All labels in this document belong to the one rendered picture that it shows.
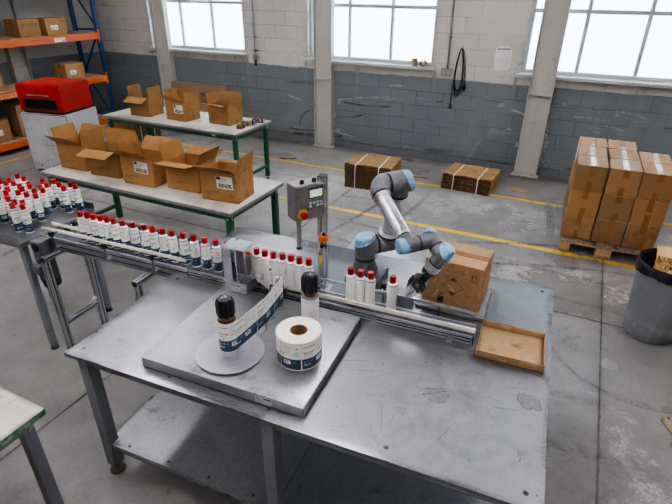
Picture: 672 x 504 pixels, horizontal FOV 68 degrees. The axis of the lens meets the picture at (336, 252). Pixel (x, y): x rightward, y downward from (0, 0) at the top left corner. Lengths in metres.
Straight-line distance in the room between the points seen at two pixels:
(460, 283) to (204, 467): 1.58
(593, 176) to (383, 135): 3.74
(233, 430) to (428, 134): 5.86
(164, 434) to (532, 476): 1.86
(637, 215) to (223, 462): 4.23
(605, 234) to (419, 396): 3.65
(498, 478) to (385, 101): 6.61
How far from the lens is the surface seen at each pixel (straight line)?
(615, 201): 5.39
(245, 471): 2.74
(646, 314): 4.34
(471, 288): 2.62
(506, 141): 7.63
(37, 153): 8.00
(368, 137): 8.18
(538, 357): 2.55
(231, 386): 2.19
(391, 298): 2.53
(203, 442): 2.90
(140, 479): 3.13
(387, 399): 2.18
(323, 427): 2.06
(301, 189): 2.49
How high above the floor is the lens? 2.35
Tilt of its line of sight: 28 degrees down
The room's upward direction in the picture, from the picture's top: 1 degrees clockwise
